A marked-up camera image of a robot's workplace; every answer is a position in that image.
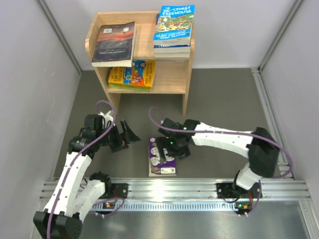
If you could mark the aluminium mounting rail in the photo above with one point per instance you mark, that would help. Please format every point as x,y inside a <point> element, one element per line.
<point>163,189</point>

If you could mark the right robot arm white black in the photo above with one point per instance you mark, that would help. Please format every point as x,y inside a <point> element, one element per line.
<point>257,146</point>

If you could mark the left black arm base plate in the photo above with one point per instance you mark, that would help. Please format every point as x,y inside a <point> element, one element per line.
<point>116,190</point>

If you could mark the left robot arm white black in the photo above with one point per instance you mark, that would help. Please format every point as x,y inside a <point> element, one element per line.
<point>66,210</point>

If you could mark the yellow 130-Storey Treehouse book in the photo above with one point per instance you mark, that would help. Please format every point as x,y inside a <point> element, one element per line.
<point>141,74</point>

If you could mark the blue 91-Storey Treehouse book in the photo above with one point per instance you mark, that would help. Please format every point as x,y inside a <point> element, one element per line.
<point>172,49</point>

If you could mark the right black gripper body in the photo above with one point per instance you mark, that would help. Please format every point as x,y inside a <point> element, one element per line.
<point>175,148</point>

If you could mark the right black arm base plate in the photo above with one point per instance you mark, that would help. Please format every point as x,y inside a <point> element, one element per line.
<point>227,191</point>

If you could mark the dark sunset cover book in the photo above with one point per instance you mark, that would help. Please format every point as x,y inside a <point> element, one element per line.
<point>115,45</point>

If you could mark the slotted grey cable duct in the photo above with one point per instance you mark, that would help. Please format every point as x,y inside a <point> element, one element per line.
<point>135,206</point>

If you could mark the blue 26-Storey Treehouse book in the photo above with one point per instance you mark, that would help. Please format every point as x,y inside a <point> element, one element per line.
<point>177,10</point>

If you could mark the purple Treehouse book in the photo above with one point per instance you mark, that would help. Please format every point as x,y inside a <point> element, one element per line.
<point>155,168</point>

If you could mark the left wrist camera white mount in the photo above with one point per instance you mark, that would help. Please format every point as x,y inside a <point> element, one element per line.
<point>108,118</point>

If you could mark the lime green 65-Storey Treehouse book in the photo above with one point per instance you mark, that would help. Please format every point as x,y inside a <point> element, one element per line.
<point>131,88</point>

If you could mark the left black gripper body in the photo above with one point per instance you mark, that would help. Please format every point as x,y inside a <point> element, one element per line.
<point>114,139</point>

